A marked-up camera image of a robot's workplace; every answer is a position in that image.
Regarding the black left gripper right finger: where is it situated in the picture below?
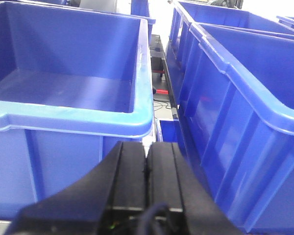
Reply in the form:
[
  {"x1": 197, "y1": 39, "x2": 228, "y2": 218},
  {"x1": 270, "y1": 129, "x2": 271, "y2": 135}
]
[{"x1": 147, "y1": 142, "x2": 242, "y2": 235}]

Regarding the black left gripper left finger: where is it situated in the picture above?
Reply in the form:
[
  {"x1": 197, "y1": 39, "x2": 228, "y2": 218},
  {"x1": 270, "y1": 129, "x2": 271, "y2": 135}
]
[{"x1": 5, "y1": 141, "x2": 146, "y2": 235}]

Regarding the small blue bin lower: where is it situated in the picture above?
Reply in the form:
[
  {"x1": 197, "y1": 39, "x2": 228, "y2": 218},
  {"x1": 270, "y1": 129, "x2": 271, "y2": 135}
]
[{"x1": 155, "y1": 118, "x2": 183, "y2": 144}]

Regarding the blue plastic bin right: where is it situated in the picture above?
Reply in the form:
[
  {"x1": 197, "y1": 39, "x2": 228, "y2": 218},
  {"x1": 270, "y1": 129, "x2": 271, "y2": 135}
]
[{"x1": 179, "y1": 23, "x2": 294, "y2": 234}]

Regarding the blue plastic bin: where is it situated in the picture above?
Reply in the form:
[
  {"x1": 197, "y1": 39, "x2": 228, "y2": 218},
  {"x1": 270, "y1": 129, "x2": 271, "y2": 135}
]
[
  {"x1": 0, "y1": 1, "x2": 153, "y2": 220},
  {"x1": 179, "y1": 23, "x2": 294, "y2": 234}
]

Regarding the blue plastic bin left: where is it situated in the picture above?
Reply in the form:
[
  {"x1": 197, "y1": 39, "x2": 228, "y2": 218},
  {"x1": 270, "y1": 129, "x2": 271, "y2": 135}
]
[{"x1": 0, "y1": 1, "x2": 153, "y2": 220}]

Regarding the blue bin rear right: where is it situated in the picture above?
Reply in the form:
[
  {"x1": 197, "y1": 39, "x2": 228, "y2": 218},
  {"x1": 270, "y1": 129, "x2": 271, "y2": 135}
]
[{"x1": 167, "y1": 0, "x2": 294, "y2": 104}]

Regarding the red metal frame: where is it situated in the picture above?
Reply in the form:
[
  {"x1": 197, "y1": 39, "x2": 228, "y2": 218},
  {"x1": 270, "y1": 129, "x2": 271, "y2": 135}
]
[{"x1": 152, "y1": 70, "x2": 169, "y2": 94}]

